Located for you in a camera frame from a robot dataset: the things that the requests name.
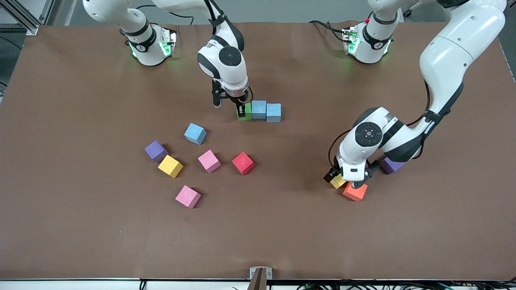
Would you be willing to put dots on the purple foam cube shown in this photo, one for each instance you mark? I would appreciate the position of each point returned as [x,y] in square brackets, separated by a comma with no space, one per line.
[390,166]
[155,150]

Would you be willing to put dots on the red foam cube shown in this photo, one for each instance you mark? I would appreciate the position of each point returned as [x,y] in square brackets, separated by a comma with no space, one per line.
[242,162]

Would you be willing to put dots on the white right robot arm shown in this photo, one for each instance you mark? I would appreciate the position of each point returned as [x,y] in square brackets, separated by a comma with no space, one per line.
[225,76]

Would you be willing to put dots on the orange foam cube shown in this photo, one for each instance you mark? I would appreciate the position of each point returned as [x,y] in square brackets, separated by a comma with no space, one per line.
[356,194]

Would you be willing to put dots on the aluminium frame profile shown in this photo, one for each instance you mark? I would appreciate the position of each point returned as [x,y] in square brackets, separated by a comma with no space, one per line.
[32,29]

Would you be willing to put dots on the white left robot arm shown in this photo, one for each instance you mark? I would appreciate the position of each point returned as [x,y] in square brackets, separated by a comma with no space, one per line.
[455,52]

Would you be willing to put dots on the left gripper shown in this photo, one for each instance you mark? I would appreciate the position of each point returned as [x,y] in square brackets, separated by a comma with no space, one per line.
[333,173]

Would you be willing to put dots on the grey metal bracket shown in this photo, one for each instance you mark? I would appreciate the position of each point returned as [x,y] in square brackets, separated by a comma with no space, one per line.
[269,274]

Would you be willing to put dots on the white table edge rail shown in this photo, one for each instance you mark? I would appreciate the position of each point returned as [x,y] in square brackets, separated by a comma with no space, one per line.
[80,285]

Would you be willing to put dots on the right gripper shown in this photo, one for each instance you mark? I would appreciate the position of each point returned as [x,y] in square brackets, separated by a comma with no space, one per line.
[240,105]

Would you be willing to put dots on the pink foam cube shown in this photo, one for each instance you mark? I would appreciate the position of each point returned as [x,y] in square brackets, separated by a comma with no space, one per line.
[187,195]
[209,160]

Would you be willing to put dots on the blue foam cube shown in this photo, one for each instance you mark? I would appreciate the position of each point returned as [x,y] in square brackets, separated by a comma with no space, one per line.
[195,133]
[273,112]
[259,109]

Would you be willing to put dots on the brown table cover sheet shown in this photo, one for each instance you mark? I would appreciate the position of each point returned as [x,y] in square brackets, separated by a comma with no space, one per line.
[258,233]

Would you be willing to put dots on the green foam cube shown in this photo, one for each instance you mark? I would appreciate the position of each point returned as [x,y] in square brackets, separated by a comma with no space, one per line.
[248,113]

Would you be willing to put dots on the yellow foam cube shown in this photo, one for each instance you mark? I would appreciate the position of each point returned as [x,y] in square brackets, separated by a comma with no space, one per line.
[339,183]
[169,165]

